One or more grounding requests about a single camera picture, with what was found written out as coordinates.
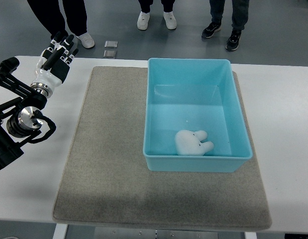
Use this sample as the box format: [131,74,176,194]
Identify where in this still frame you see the person with black sneakers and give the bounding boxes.
[201,0,250,52]

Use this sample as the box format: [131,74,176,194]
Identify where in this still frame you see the right white table leg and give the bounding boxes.
[244,232,257,239]

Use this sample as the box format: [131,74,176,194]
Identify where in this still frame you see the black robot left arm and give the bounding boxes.
[0,57,56,170]

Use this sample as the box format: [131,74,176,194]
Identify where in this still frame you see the person with white sneakers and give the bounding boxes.
[137,0,178,31]

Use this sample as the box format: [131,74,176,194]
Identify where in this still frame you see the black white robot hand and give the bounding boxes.
[30,32,78,98]

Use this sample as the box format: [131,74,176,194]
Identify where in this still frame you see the metal table base plate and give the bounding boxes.
[94,227,245,239]

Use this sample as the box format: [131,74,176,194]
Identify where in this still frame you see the white bunny plush toy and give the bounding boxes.
[175,130,214,156]

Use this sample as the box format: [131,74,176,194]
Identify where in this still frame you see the blue plastic box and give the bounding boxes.
[143,58,253,173]

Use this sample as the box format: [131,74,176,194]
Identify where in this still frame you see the person in black trousers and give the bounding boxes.
[28,0,95,49]

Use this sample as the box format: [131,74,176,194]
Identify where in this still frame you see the upper metal floor plate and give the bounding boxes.
[104,40,118,49]

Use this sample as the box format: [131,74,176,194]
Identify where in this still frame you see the grey felt mat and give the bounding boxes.
[52,67,272,231]

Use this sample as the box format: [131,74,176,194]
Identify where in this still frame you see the white table leg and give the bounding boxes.
[52,224,68,239]
[244,232,257,239]

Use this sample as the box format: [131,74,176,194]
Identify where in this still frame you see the left white table leg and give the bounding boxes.
[52,224,68,239]

